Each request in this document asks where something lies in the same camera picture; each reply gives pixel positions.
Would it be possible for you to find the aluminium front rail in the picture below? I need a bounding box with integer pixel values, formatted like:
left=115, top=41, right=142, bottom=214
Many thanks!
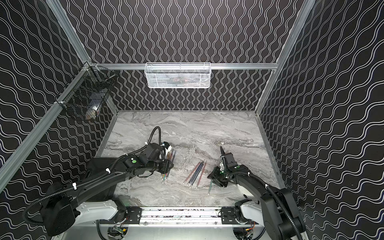
left=59, top=206, right=301, bottom=227

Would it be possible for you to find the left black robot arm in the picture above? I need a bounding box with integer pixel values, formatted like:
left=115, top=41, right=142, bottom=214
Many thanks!
left=22, top=140, right=174, bottom=237

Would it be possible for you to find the green pencil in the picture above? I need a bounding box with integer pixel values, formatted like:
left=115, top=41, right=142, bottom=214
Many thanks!
left=208, top=180, right=213, bottom=195

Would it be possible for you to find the red pencil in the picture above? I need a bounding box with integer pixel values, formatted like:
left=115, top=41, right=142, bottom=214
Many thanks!
left=183, top=162, right=201, bottom=184
left=196, top=162, right=207, bottom=189

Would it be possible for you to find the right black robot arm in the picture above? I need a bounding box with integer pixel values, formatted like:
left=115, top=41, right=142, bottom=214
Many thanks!
left=208, top=148, right=306, bottom=240

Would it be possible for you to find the white mesh wall basket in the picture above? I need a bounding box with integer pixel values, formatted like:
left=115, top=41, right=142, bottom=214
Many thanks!
left=144, top=62, right=212, bottom=89

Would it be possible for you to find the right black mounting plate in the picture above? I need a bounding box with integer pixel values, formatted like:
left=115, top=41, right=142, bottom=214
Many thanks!
left=218, top=207, right=239, bottom=225

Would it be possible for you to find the black mounting plate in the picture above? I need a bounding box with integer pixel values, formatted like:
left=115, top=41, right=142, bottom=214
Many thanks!
left=99, top=207, right=143, bottom=225
left=218, top=207, right=239, bottom=225

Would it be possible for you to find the bundle of coloured pencils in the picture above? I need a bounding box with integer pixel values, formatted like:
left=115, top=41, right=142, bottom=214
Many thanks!
left=162, top=150, right=177, bottom=184

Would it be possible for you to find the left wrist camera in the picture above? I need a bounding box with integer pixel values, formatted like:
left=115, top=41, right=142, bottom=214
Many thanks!
left=162, top=142, right=173, bottom=154

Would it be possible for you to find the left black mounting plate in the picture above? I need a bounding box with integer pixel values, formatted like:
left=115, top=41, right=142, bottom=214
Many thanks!
left=99, top=207, right=143, bottom=225

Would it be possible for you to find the black wire wall basket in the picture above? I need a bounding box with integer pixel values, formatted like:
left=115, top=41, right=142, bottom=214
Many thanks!
left=58, top=64, right=117, bottom=121

